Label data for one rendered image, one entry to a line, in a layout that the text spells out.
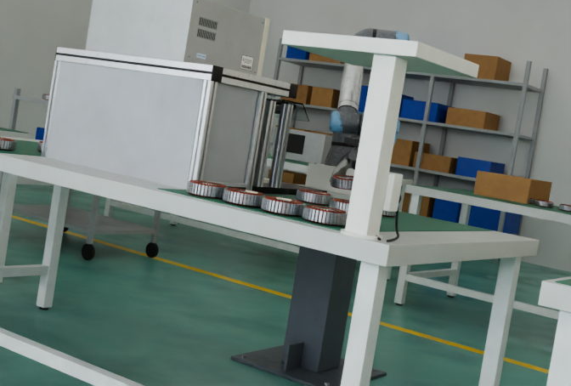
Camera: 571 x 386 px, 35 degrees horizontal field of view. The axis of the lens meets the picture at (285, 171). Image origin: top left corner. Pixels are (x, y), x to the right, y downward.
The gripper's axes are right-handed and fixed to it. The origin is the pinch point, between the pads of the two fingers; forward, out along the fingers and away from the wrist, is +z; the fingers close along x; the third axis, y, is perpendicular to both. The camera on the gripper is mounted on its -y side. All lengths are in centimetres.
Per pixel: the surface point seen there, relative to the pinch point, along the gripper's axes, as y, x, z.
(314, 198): -16.5, -3.1, 15.1
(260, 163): -22.3, 18.1, 9.8
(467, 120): 499, 239, -337
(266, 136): -26.2, 17.8, 1.8
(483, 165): 519, 213, -299
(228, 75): -57, 16, 0
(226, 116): -47, 17, 9
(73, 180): -63, 43, 47
